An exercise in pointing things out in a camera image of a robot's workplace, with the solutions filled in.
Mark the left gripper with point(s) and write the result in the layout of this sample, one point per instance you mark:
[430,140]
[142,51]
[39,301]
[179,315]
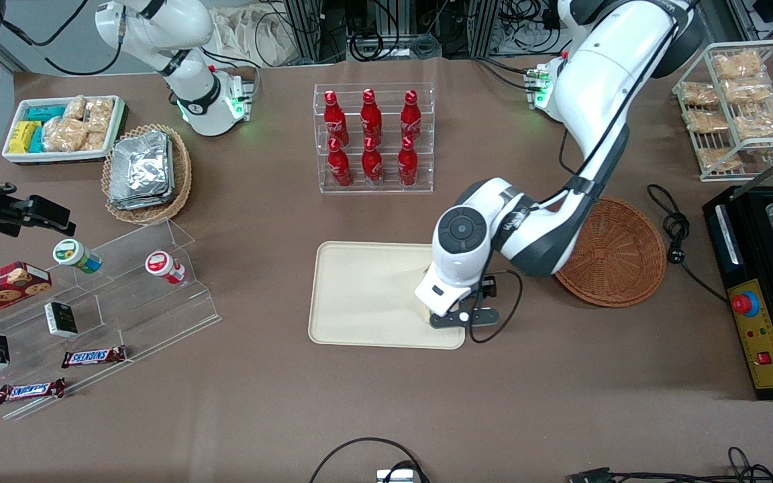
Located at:
[489,288]

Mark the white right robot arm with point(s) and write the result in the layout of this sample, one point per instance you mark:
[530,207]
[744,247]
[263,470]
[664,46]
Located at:
[172,33]

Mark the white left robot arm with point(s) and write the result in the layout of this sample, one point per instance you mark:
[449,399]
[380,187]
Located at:
[601,74]

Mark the cream rectangular serving tray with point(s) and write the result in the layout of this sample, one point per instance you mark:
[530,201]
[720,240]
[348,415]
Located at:
[359,295]

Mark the oval tan wicker basket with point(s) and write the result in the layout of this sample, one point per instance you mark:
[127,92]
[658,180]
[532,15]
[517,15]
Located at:
[182,174]

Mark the round brown wicker basket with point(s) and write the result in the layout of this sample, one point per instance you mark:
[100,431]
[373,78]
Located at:
[621,261]

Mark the green lid yogurt cup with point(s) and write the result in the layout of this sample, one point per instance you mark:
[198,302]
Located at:
[72,253]

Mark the white rectangular snack bin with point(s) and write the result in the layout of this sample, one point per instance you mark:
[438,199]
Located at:
[58,157]

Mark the small teal snack packet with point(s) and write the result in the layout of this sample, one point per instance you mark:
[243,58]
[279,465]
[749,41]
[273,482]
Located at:
[37,139]

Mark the clear bagged rice cracker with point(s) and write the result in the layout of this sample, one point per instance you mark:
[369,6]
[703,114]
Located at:
[95,139]
[75,107]
[100,113]
[64,135]

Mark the yellow snack packet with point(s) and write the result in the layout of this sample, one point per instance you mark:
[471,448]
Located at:
[23,137]

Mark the long teal snack packet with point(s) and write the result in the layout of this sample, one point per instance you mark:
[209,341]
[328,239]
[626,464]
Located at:
[45,113]

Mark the silver foil pouch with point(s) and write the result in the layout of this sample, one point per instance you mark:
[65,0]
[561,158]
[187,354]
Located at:
[141,168]

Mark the red lid yogurt cup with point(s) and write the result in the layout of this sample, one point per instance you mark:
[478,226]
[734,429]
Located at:
[160,264]

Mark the clear acrylic stepped display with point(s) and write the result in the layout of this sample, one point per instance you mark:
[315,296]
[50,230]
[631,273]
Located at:
[138,315]

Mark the clear acrylic bottle rack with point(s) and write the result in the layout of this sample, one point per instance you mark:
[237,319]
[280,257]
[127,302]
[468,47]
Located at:
[386,189]

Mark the snickers chocolate bar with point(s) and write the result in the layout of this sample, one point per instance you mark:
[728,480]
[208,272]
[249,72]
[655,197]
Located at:
[94,357]
[29,390]

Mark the red cola bottle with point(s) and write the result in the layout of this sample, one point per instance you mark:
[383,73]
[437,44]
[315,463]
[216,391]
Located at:
[371,119]
[340,168]
[335,119]
[408,168]
[411,119]
[372,168]

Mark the silver connector device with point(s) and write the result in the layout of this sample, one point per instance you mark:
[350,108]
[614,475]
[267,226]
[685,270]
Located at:
[396,476]

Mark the white cloth bag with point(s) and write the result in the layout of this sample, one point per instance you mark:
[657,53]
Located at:
[252,37]

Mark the black sealing machine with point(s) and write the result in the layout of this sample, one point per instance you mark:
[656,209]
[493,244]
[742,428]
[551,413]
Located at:
[722,248]

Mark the red emergency stop button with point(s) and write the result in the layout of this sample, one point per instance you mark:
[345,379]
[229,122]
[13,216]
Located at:
[745,304]

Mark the bagged fried snack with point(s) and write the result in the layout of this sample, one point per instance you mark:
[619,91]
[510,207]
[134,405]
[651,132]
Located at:
[705,121]
[718,159]
[735,64]
[762,122]
[698,94]
[752,90]

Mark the aluminium frame post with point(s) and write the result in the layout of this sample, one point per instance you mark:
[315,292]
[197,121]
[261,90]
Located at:
[484,27]
[309,30]

